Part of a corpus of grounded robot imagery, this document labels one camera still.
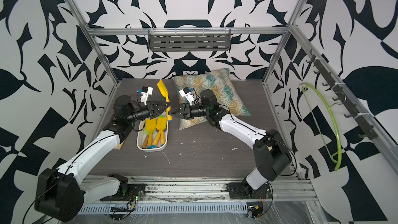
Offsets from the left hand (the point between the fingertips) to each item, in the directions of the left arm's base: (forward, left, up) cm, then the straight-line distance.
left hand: (169, 102), depth 72 cm
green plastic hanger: (-10, -65, -4) cm, 66 cm away
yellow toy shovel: (+5, +3, +1) cm, 6 cm away
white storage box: (-2, +20, -28) cm, 34 cm away
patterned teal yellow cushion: (+25, -28, -14) cm, 40 cm away
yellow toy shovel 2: (+4, +9, -26) cm, 28 cm away
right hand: (-5, -1, -2) cm, 5 cm away
